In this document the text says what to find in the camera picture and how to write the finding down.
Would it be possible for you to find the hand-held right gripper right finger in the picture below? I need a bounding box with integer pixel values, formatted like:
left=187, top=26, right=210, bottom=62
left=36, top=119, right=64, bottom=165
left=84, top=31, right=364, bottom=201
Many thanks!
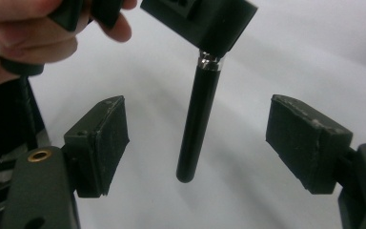
left=265, top=94, right=354, bottom=195

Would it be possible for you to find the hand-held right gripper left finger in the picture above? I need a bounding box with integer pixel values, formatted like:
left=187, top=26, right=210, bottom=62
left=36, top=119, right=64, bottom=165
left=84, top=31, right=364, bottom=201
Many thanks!
left=64, top=94, right=131, bottom=198

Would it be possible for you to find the black makeup brush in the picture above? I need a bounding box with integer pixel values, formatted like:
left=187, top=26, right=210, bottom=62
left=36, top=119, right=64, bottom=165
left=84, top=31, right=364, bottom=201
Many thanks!
left=175, top=50, right=227, bottom=184

